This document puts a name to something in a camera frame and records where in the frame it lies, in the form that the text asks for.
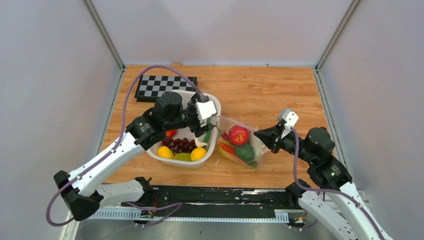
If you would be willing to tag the orange carrot toy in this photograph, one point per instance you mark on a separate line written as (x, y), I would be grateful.
(226, 150)

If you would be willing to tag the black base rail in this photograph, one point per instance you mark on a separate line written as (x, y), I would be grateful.
(221, 202)

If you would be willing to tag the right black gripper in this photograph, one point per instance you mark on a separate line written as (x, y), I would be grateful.
(270, 137)

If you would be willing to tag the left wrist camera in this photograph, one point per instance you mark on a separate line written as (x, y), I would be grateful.
(205, 110)

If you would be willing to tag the yellow lemon toy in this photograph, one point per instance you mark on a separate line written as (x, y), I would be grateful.
(197, 154)
(165, 152)

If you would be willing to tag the black white checkerboard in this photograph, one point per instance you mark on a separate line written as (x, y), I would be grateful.
(151, 87)

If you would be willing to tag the green yellow mango toy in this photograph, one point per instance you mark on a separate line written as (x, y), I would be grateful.
(183, 157)

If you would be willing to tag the white garlic toy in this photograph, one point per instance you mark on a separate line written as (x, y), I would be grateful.
(200, 144)

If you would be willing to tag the green chili pepper toy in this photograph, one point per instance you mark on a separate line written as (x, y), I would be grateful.
(208, 134)

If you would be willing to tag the clear zip top bag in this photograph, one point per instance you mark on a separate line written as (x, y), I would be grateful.
(225, 123)

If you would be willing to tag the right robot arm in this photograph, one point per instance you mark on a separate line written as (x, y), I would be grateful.
(317, 170)

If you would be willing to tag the purple grapes toy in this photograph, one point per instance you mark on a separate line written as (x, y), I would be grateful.
(179, 145)

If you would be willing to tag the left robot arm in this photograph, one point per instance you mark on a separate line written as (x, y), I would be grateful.
(83, 190)

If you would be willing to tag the yellow napa cabbage toy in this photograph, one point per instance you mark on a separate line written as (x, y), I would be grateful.
(237, 160)

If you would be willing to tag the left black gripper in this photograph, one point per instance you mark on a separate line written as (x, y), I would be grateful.
(197, 128)

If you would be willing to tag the white plastic basket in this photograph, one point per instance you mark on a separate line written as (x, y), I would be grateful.
(185, 132)

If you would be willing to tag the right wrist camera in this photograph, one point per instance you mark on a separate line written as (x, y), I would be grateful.
(288, 119)

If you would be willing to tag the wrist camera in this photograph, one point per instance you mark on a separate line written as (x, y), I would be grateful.
(288, 119)
(205, 110)

